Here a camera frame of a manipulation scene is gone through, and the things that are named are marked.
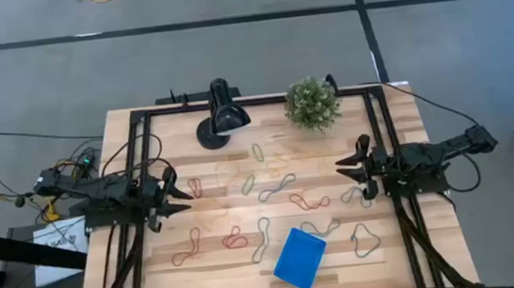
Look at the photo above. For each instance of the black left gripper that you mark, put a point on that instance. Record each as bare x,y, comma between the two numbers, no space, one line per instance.
155,196

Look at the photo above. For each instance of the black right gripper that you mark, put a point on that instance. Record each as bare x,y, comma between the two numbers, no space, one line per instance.
375,166

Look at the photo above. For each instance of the small red rubber band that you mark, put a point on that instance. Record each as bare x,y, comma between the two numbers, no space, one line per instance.
190,186

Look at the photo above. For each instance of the long red rubber band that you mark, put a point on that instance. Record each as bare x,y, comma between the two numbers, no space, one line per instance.
193,244

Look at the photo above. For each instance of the dark green rubber band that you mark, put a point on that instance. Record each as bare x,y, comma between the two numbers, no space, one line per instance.
254,149

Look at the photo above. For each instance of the blue plastic slotted bin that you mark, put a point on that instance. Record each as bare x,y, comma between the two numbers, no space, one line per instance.
299,259

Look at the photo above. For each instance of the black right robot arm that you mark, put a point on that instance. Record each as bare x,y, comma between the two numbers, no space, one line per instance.
428,158

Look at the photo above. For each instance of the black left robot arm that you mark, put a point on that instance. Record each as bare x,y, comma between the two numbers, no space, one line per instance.
100,189

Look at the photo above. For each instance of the small artificial green plant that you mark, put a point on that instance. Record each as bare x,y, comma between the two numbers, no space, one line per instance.
312,104

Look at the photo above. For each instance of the black desk lamp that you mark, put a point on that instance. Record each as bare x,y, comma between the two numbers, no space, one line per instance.
223,114

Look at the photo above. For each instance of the white paper sheet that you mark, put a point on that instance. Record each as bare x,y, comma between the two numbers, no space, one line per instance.
58,239

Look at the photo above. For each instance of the black side table beam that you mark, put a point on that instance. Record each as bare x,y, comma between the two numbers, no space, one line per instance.
26,251

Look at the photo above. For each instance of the black aluminium table frame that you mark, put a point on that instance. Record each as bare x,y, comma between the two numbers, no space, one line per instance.
253,102

